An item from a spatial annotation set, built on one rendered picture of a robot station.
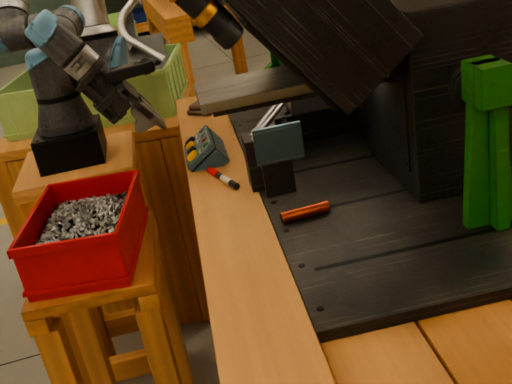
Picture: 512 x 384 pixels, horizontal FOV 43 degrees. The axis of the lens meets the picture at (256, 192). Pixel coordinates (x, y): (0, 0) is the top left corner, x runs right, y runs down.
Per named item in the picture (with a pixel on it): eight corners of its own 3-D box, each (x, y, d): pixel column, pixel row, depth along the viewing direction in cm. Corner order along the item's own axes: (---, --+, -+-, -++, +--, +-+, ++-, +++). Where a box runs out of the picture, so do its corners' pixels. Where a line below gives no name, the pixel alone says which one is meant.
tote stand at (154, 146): (50, 341, 255) (-18, 155, 222) (84, 270, 302) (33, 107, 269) (221, 320, 249) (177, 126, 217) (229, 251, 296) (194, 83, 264)
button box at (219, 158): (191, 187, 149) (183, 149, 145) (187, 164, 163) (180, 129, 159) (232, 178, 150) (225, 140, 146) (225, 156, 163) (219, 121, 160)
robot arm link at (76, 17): (35, 8, 153) (21, 20, 143) (81, 0, 152) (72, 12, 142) (46, 40, 156) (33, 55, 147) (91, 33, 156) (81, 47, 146)
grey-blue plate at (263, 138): (264, 198, 129) (252, 132, 123) (262, 194, 131) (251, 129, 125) (310, 188, 130) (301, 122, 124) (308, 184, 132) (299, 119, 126)
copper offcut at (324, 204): (283, 226, 117) (282, 215, 116) (280, 221, 119) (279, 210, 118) (331, 213, 119) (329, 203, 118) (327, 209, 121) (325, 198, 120)
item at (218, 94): (203, 121, 115) (200, 104, 114) (196, 97, 129) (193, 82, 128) (415, 78, 118) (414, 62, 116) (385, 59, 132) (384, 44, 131)
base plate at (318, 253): (318, 344, 89) (316, 331, 88) (227, 114, 189) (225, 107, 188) (606, 276, 92) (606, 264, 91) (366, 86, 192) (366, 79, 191)
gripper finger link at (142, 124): (152, 142, 153) (122, 116, 149) (169, 125, 152) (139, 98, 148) (152, 147, 150) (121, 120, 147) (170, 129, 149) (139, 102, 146)
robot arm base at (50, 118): (39, 141, 173) (28, 105, 169) (40, 126, 186) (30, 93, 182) (96, 128, 176) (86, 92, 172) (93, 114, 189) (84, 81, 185)
